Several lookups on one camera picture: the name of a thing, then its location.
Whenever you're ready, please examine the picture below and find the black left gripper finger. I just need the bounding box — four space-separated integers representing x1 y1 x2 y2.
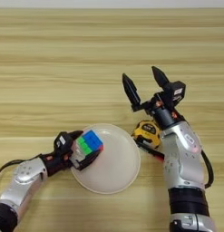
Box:
67 130 84 140
76 149 103 171

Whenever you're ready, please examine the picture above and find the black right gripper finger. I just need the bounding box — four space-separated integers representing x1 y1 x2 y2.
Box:
151 65 171 91
122 72 153 112

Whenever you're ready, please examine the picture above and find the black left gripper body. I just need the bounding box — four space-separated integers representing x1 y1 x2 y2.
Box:
40 144 81 178

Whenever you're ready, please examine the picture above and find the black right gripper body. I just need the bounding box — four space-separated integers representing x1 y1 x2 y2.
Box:
145 92 186 131

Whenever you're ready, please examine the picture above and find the multicolour puzzle cube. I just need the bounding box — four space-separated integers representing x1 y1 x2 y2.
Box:
75 130 104 158

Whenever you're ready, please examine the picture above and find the yellow tape measure with strap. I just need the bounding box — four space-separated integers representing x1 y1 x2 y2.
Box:
131 120 162 150

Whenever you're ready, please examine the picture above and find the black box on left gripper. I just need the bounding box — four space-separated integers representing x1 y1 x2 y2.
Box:
53 130 75 157

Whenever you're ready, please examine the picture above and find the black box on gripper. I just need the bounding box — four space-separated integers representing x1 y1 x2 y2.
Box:
162 81 187 108
53 130 75 157

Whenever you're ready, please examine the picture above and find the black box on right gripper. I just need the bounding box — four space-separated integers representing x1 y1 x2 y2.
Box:
162 81 187 108

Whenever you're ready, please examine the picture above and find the white round plate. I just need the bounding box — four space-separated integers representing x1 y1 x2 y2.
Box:
70 122 141 195

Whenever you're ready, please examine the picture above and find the red pen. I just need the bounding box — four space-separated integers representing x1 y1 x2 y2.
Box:
136 140 166 161

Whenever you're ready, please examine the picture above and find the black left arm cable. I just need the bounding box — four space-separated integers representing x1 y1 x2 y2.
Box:
0 153 42 180

